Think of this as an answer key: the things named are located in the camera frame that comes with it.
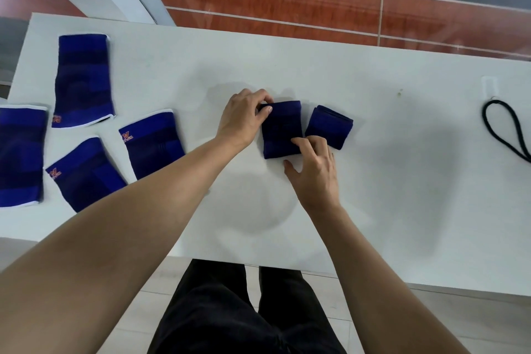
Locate person's left hand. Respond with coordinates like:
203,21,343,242
216,88,274,150

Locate person's right hand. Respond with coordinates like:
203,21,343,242
283,136,343,213

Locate person's left forearm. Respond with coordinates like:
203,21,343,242
0,134,245,354

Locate person's right forearm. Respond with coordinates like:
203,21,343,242
305,204,472,354

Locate small folded blue knit sleeve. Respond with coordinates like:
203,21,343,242
305,105,354,151

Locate blue knit sleeve white trim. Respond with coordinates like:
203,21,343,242
51,33,116,129
0,104,49,209
118,109,186,181
45,136,128,214

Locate person's black trousers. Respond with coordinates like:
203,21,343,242
147,259,347,354

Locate black cord loop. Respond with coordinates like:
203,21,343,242
481,99,531,164

